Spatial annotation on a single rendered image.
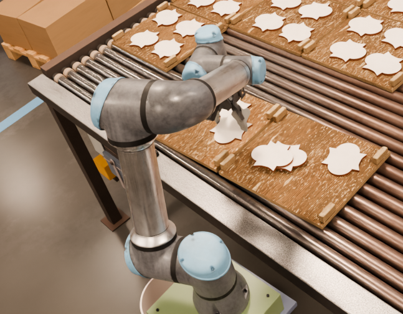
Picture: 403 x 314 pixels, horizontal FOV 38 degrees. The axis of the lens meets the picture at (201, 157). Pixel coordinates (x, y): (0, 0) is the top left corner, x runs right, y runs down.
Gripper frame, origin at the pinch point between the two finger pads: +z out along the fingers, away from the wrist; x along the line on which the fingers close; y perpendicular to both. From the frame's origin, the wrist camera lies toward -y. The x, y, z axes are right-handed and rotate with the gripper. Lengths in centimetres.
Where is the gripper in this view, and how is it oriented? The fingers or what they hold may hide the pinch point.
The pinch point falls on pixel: (230, 127)
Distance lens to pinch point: 187.6
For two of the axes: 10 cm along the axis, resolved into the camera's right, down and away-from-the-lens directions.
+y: 5.4, -6.7, 5.0
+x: -8.0, -2.4, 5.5
